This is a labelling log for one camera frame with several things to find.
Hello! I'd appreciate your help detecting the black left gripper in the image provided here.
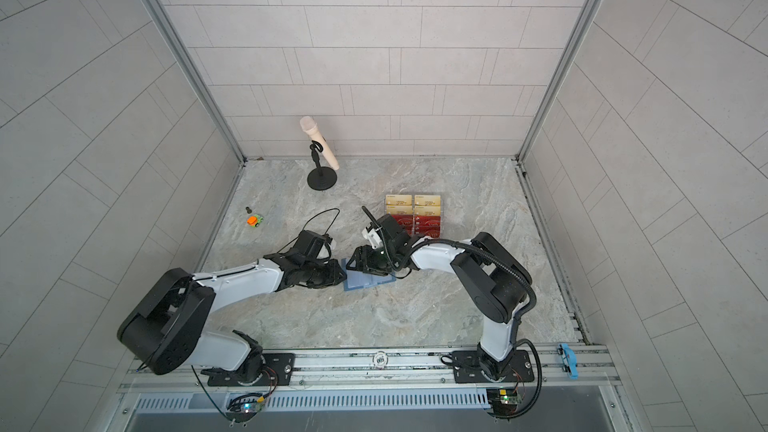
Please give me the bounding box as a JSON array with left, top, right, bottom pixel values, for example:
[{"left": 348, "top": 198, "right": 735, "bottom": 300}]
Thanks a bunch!
[{"left": 301, "top": 259, "right": 352, "bottom": 288}]

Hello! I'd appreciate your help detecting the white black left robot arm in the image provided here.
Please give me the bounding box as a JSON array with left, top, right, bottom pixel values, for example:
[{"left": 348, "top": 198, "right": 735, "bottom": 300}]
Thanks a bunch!
[{"left": 116, "top": 230, "right": 346, "bottom": 385}]

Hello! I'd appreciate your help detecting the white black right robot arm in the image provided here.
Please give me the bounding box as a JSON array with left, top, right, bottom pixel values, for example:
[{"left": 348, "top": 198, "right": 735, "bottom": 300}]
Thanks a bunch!
[{"left": 344, "top": 214, "right": 537, "bottom": 382}]

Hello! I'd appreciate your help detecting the red vip card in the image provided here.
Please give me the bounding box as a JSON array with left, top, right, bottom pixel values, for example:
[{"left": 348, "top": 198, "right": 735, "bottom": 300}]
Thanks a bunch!
[{"left": 394, "top": 214, "right": 442, "bottom": 238}]

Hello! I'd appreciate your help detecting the clear acrylic card tray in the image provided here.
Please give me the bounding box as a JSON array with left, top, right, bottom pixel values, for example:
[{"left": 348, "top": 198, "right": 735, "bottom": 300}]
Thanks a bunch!
[{"left": 385, "top": 194, "right": 442, "bottom": 239}]

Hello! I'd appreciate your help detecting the green orange toy truck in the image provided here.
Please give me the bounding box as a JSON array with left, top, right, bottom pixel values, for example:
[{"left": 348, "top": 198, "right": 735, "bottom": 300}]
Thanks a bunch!
[{"left": 246, "top": 215, "right": 263, "bottom": 227}]

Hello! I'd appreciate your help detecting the black microphone stand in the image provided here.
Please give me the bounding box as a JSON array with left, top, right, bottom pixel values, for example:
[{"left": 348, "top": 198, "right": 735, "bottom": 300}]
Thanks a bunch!
[{"left": 307, "top": 141, "right": 337, "bottom": 191}]

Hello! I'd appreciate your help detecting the cream microphone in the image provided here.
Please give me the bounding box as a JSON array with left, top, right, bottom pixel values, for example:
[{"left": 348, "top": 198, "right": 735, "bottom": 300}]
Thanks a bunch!
[{"left": 300, "top": 116, "right": 340, "bottom": 171}]

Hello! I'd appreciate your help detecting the left green circuit board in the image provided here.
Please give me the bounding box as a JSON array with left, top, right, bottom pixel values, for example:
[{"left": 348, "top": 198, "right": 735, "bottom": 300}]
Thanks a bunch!
[{"left": 226, "top": 393, "right": 266, "bottom": 423}]

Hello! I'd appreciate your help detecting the green circuit board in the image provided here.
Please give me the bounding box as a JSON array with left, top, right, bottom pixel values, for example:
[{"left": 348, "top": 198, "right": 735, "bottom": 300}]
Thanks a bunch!
[
  {"left": 226, "top": 393, "right": 266, "bottom": 423},
  {"left": 486, "top": 388, "right": 523, "bottom": 418}
]

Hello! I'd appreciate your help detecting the right green circuit board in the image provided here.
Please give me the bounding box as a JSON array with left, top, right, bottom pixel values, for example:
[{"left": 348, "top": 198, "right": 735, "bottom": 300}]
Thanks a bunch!
[{"left": 486, "top": 388, "right": 523, "bottom": 418}]

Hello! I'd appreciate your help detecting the aluminium mounting rail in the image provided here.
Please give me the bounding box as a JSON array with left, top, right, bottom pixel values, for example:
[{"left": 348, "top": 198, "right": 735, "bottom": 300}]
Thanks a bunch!
[{"left": 118, "top": 344, "right": 621, "bottom": 394}]

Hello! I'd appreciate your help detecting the blue clip on rail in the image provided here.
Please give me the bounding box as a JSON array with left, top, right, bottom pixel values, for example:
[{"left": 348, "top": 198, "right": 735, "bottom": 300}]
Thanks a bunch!
[{"left": 558, "top": 343, "right": 579, "bottom": 380}]

